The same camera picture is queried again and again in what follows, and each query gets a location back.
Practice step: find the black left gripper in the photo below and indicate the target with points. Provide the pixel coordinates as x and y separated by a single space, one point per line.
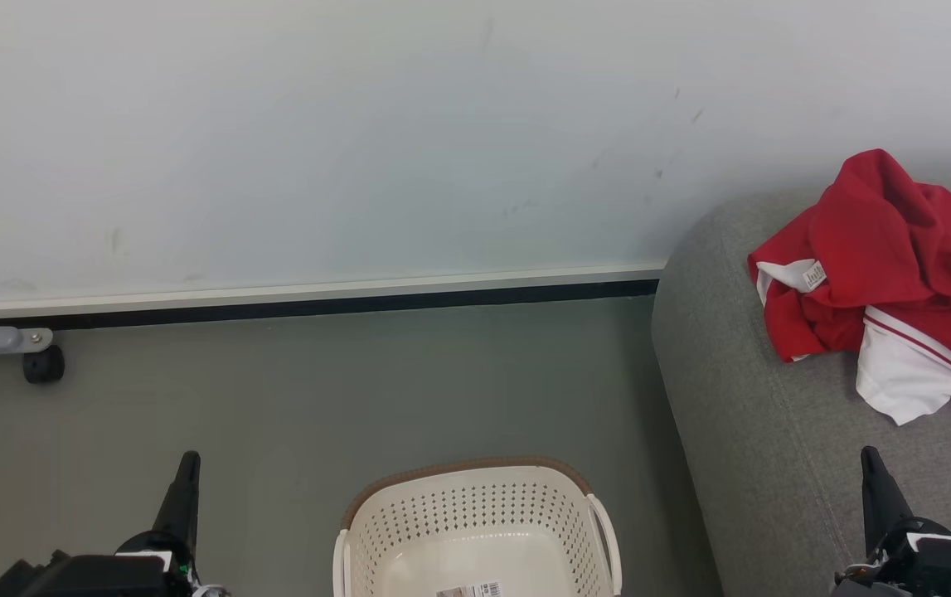
94 576

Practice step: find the red and white garment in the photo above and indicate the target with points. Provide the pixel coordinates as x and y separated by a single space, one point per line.
898 249

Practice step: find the beige perforated laundry basket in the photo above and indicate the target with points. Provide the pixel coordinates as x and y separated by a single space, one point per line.
475 514

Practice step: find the grey fabric sofa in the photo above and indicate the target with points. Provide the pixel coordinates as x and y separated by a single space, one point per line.
757 464

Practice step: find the black caster wheel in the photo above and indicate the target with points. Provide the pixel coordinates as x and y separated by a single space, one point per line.
44 365

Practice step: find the white and black baseboard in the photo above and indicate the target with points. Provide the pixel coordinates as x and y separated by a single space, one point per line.
317 297

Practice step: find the white barcode sticker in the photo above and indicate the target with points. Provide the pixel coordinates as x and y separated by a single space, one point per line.
471 590

